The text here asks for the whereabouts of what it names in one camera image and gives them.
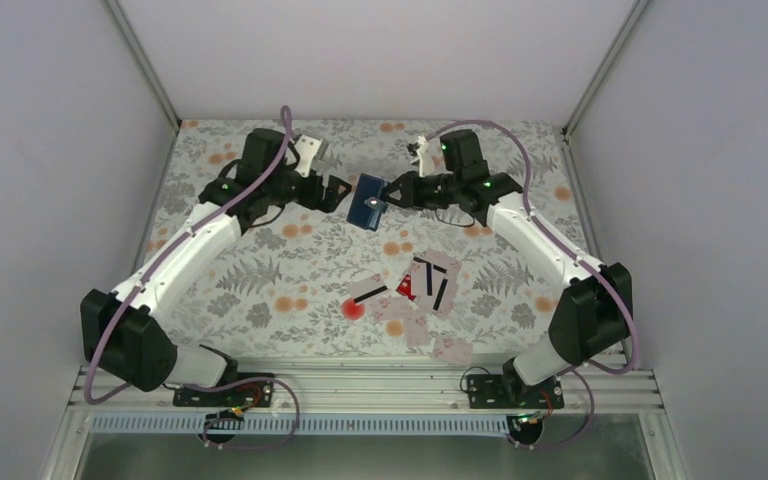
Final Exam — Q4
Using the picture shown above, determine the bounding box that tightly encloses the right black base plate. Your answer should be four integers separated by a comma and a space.
463, 373, 565, 410

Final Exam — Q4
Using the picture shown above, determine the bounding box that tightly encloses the grey slotted cable duct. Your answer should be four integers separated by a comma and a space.
89, 412, 508, 437

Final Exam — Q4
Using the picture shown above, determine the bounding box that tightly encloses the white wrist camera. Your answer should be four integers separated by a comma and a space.
291, 134, 327, 178
406, 135, 436, 177

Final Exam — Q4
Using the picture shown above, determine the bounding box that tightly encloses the floral patterned table mat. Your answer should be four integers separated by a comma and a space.
145, 119, 588, 357

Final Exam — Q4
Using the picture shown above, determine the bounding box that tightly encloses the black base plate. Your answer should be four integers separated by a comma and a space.
172, 372, 275, 409
463, 373, 565, 410

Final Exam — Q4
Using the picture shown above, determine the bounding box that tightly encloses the floral card in middle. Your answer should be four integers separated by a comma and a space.
403, 315, 431, 348

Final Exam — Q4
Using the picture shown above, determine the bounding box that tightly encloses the floral card near rail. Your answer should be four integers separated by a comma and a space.
430, 336, 473, 366

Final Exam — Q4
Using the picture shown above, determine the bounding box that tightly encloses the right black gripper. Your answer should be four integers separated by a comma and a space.
378, 170, 461, 211

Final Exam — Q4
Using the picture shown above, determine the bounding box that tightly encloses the red credit card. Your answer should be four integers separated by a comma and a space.
396, 273, 416, 301

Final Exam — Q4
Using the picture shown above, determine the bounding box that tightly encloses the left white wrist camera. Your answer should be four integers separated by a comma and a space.
291, 134, 327, 178

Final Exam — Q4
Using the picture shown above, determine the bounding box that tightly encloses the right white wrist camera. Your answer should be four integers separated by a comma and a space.
406, 135, 436, 177

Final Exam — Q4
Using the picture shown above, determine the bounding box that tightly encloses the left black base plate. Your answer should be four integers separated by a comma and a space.
172, 372, 275, 409

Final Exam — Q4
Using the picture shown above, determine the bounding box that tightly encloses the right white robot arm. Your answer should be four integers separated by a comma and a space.
380, 122, 640, 407

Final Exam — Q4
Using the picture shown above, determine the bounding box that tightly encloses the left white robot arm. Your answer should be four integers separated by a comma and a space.
79, 128, 350, 405

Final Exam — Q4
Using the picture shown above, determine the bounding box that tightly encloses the aluminium rail frame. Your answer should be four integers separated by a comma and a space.
65, 357, 665, 415

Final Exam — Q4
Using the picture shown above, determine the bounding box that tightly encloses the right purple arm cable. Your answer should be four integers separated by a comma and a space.
423, 119, 642, 376

